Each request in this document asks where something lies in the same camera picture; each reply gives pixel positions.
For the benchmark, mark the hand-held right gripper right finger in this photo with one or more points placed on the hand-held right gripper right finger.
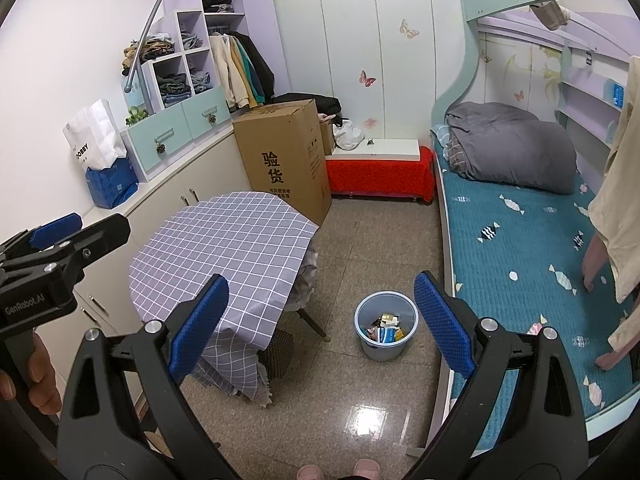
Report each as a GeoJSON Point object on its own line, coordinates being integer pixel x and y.
{"type": "Point", "coordinates": [442, 325]}

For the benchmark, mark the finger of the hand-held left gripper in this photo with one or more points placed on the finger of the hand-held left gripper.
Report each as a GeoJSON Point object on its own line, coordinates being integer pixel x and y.
{"type": "Point", "coordinates": [55, 227]}
{"type": "Point", "coordinates": [100, 237]}

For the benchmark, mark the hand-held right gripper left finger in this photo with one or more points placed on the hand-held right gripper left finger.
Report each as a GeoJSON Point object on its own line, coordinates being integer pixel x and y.
{"type": "Point", "coordinates": [200, 320]}

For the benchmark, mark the long white carton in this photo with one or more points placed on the long white carton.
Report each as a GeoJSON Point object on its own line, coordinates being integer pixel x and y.
{"type": "Point", "coordinates": [388, 318]}

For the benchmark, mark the light blue trash bin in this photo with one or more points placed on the light blue trash bin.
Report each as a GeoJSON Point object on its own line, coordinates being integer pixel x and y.
{"type": "Point", "coordinates": [385, 352]}

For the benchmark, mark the person's left hand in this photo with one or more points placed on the person's left hand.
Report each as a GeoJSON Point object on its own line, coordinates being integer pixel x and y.
{"type": "Point", "coordinates": [45, 380]}

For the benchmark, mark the blue shopping bag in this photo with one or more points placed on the blue shopping bag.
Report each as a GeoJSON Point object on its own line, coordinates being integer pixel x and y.
{"type": "Point", "coordinates": [111, 185]}

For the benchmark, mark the grey checkered tablecloth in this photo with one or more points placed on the grey checkered tablecloth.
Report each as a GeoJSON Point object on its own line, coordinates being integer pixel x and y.
{"type": "Point", "coordinates": [225, 250]}

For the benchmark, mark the cream cabinet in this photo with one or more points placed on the cream cabinet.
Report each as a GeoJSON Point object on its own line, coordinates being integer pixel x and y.
{"type": "Point", "coordinates": [165, 200]}

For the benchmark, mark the dark wicker basket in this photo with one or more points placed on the dark wicker basket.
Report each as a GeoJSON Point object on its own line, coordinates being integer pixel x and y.
{"type": "Point", "coordinates": [277, 355]}

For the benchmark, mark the white paper bag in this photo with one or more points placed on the white paper bag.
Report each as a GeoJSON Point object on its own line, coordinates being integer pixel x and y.
{"type": "Point", "coordinates": [92, 130]}

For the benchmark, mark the metal table leg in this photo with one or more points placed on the metal table leg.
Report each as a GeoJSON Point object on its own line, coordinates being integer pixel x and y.
{"type": "Point", "coordinates": [312, 322]}

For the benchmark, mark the small green plant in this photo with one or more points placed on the small green plant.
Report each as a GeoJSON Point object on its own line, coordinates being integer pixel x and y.
{"type": "Point", "coordinates": [135, 116]}

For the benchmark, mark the curved metal pole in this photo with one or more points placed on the curved metal pole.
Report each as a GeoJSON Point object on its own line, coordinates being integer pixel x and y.
{"type": "Point", "coordinates": [131, 80]}

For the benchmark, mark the red bench with white top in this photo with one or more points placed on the red bench with white top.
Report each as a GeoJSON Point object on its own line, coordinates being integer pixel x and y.
{"type": "Point", "coordinates": [380, 175]}

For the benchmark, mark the pink slipper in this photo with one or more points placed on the pink slipper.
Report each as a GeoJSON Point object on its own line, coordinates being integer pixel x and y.
{"type": "Point", "coordinates": [310, 472]}
{"type": "Point", "coordinates": [366, 469]}

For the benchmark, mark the folded dark clothes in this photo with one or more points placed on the folded dark clothes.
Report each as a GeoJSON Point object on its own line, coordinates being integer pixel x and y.
{"type": "Point", "coordinates": [172, 87]}

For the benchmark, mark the large cardboard box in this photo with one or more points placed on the large cardboard box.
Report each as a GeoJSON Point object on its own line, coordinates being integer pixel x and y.
{"type": "Point", "coordinates": [285, 150]}

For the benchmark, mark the grey duvet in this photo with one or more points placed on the grey duvet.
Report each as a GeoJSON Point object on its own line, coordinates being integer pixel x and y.
{"type": "Point", "coordinates": [510, 145]}

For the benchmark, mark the tan clothes pile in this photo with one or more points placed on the tan clothes pile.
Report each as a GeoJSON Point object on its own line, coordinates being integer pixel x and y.
{"type": "Point", "coordinates": [150, 50]}

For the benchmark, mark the cream hanging jacket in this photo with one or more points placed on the cream hanging jacket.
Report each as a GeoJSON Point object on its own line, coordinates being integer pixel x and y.
{"type": "Point", "coordinates": [225, 75]}

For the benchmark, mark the white plastic bag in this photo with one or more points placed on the white plastic bag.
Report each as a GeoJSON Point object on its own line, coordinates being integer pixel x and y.
{"type": "Point", "coordinates": [348, 136]}

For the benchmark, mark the cream hanging garment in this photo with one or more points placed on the cream hanging garment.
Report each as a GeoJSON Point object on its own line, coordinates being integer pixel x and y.
{"type": "Point", "coordinates": [622, 185]}

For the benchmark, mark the black hanging coat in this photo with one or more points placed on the black hanging coat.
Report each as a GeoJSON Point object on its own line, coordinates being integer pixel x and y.
{"type": "Point", "coordinates": [260, 67]}

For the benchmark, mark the black clothing heap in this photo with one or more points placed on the black clothing heap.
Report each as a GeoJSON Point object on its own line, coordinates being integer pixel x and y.
{"type": "Point", "coordinates": [320, 102]}

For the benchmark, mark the lilac wardrobe shelving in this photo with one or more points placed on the lilac wardrobe shelving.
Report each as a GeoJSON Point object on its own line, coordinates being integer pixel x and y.
{"type": "Point", "coordinates": [260, 10]}

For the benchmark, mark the small blue box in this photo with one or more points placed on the small blue box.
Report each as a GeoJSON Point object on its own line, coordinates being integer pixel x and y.
{"type": "Point", "coordinates": [618, 95]}

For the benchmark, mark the brown cloth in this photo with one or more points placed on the brown cloth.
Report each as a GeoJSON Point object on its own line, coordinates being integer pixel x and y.
{"type": "Point", "coordinates": [550, 15]}

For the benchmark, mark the pink butterfly wall sticker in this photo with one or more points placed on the pink butterfly wall sticker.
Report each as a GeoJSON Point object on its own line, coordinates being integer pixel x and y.
{"type": "Point", "coordinates": [366, 78]}

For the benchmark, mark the pale butterfly wall sticker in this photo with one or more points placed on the pale butterfly wall sticker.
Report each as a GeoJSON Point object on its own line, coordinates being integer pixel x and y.
{"type": "Point", "coordinates": [409, 28]}

